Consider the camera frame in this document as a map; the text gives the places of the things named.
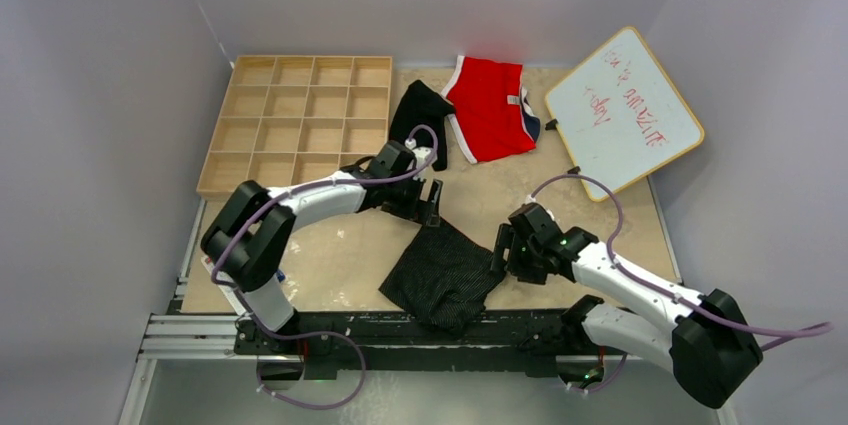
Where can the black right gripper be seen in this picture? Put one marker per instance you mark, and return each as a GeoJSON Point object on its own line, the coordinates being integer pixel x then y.
{"type": "Point", "coordinates": [505, 237]}

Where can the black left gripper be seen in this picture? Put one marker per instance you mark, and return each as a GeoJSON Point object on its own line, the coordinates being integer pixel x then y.
{"type": "Point", "coordinates": [421, 211]}

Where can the black striped underwear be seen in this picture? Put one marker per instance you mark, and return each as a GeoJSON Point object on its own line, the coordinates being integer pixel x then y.
{"type": "Point", "coordinates": [442, 279]}

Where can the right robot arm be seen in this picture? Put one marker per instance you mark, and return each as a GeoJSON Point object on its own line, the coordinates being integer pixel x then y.
{"type": "Point", "coordinates": [656, 309]}

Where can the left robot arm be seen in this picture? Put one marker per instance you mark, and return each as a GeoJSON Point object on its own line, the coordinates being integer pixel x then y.
{"type": "Point", "coordinates": [247, 240]}

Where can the plain black underwear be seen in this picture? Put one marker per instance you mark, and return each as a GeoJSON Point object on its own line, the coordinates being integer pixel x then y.
{"type": "Point", "coordinates": [420, 105]}

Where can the red white blue underwear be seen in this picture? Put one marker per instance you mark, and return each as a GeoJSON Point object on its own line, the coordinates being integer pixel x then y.
{"type": "Point", "coordinates": [492, 117]}

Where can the wooden compartment tray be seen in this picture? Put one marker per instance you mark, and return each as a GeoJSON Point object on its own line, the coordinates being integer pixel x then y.
{"type": "Point", "coordinates": [289, 119]}

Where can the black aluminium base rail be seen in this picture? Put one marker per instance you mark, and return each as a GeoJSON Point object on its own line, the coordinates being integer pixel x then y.
{"type": "Point", "coordinates": [533, 342]}

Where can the white board with wooden frame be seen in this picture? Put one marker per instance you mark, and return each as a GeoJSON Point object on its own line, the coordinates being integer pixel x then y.
{"type": "Point", "coordinates": [620, 116]}

